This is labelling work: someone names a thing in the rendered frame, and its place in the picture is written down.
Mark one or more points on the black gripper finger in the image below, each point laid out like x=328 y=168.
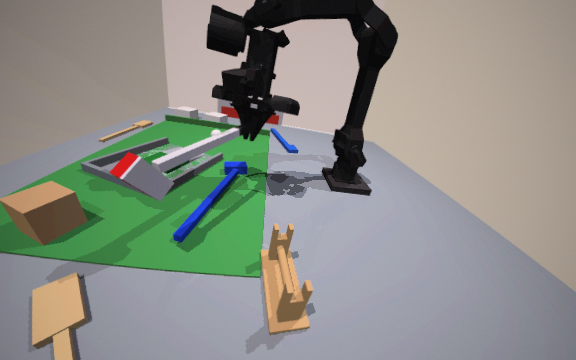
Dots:
x=245 y=115
x=259 y=117

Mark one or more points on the green putting mat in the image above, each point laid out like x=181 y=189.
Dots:
x=127 y=228

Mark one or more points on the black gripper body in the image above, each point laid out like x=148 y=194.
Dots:
x=268 y=103

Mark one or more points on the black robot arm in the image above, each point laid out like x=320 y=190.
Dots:
x=227 y=33

